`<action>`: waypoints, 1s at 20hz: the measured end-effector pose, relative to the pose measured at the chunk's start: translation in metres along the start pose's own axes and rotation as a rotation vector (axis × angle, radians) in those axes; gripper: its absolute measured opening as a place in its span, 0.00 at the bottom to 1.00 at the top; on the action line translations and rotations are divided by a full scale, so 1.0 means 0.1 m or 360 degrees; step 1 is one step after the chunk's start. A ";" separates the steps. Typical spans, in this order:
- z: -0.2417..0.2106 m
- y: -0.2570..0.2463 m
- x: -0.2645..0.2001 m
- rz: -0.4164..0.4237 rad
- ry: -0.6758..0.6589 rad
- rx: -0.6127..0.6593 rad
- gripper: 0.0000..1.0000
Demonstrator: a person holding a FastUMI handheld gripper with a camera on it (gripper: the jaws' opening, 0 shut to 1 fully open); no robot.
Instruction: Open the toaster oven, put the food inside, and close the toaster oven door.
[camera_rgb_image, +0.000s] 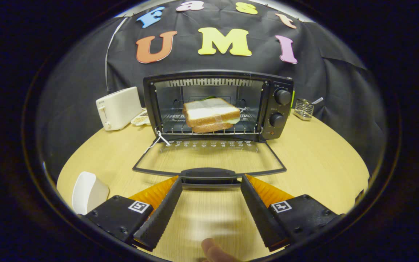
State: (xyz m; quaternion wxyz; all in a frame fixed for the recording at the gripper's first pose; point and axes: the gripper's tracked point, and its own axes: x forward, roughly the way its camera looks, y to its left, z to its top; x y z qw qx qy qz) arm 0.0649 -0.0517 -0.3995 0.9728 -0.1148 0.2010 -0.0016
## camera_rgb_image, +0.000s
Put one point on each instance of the white rectangular plate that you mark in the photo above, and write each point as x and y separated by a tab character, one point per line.
87	193

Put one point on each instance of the toast sandwich with lettuce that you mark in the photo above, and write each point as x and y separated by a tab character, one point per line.
206	109

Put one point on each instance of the white pop-up toaster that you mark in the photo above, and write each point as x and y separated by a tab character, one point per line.
118	107

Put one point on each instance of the small green label bottle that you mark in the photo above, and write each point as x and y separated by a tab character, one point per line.
292	103

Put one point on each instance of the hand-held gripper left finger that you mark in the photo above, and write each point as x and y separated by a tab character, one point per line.
162	214

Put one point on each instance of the divided dish of grains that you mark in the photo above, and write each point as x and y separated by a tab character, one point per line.
140	118

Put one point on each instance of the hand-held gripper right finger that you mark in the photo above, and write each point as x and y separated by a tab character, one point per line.
264	218

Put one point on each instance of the black toaster oven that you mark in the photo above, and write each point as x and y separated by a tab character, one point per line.
286	109

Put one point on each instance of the metal spoon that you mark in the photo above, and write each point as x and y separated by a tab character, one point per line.
318	100

